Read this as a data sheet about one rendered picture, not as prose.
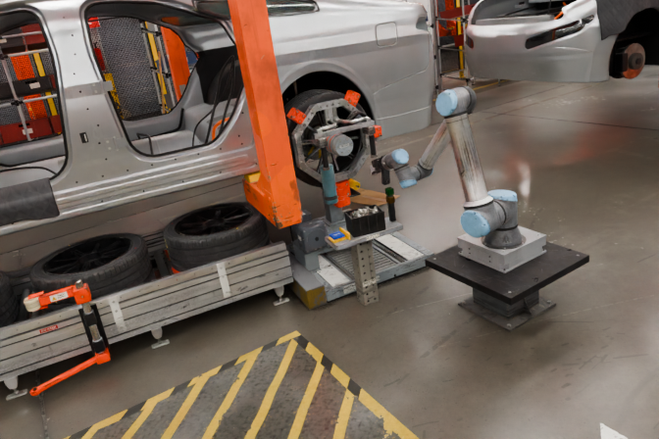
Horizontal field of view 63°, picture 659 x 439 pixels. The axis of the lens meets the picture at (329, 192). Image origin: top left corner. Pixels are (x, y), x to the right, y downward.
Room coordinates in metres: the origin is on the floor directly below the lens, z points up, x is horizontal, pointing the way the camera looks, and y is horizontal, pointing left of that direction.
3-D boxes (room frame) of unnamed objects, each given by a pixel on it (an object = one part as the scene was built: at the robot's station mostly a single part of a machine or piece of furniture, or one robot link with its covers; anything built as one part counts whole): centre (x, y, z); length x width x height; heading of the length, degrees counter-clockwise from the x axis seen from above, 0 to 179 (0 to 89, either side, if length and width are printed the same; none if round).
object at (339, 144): (3.42, -0.10, 0.85); 0.21 x 0.14 x 0.14; 22
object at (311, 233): (3.34, 0.20, 0.26); 0.42 x 0.18 x 0.35; 22
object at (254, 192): (3.32, 0.41, 0.69); 0.52 x 0.17 x 0.35; 22
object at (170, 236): (3.28, 0.77, 0.39); 0.66 x 0.66 x 0.24
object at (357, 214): (2.87, -0.18, 0.51); 0.20 x 0.14 x 0.13; 103
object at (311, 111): (3.49, -0.07, 0.85); 0.54 x 0.07 x 0.54; 112
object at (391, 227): (2.86, -0.16, 0.44); 0.43 x 0.17 x 0.03; 112
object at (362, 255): (2.85, -0.14, 0.21); 0.10 x 0.10 x 0.42; 22
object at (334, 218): (3.65, -0.01, 0.32); 0.40 x 0.30 x 0.28; 112
